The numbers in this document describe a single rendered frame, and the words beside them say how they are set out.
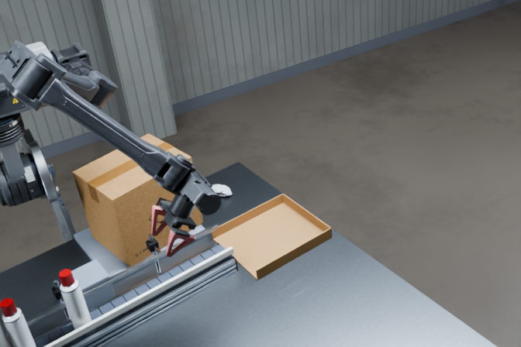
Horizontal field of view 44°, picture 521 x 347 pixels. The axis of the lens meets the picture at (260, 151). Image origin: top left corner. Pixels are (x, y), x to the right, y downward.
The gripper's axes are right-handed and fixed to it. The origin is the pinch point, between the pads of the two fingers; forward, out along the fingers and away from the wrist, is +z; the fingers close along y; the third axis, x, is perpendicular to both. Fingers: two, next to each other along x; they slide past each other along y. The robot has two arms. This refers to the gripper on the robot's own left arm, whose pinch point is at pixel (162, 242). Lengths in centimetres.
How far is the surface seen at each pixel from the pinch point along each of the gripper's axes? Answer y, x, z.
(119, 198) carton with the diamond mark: -34.3, 3.6, 5.8
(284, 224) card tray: -25, 60, -4
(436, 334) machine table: 39, 66, -10
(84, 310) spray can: -12.5, -3.2, 31.0
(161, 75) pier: -246, 115, 5
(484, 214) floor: -59, 219, -26
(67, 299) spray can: -12.8, -9.1, 28.4
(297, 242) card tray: -14, 58, -3
